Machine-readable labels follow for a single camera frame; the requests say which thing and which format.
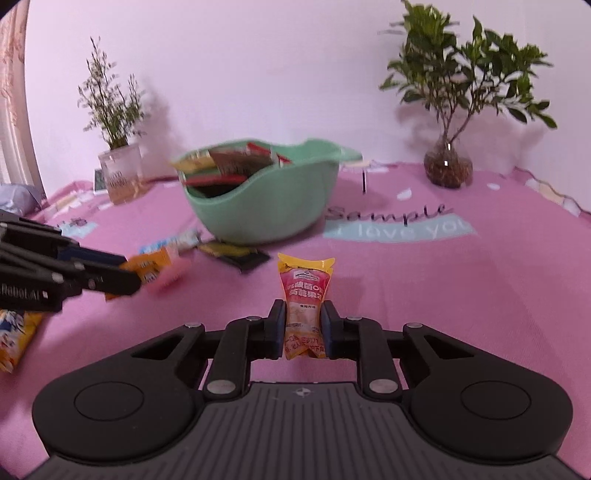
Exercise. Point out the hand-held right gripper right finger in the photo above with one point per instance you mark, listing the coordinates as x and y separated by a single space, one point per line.
331 327

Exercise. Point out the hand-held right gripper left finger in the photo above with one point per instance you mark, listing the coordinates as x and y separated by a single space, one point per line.
278 327

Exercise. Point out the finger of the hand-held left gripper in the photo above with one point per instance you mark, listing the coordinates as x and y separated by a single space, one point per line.
99 257
115 282

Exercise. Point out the orange snack packet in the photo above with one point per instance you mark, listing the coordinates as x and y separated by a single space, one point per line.
152 267

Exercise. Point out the pink yellow-topped sachet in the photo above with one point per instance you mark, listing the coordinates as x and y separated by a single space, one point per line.
302 290

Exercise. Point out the green plastic bowl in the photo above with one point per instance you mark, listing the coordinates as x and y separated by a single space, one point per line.
258 212

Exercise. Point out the long red snack bar packet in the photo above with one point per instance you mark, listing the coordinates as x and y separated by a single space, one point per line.
217 180

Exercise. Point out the large dark red tea packet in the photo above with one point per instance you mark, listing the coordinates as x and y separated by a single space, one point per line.
240 164

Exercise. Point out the red biscuit packet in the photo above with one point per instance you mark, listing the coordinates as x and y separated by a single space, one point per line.
268 152

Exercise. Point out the yellow snack packet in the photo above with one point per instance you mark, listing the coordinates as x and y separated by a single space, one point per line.
18 341

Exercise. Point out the light blue snack packet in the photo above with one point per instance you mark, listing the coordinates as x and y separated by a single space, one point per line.
173 241

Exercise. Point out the black snack packet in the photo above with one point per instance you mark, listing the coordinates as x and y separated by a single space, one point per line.
240 258

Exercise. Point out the square glass cup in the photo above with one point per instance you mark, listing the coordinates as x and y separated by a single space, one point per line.
121 177

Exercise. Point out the pink printed tablecloth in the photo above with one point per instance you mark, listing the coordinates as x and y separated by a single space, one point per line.
415 286

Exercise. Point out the light blue bag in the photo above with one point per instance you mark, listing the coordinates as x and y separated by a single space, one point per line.
18 198

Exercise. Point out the thin-stemmed green plant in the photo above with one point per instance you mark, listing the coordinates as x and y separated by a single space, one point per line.
111 101

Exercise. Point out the pale patterned curtain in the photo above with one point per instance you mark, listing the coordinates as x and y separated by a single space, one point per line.
14 115

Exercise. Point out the round glass vase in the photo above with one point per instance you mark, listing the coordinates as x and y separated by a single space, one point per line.
448 168

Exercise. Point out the leafy green plant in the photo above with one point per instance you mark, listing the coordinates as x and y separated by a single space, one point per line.
461 69

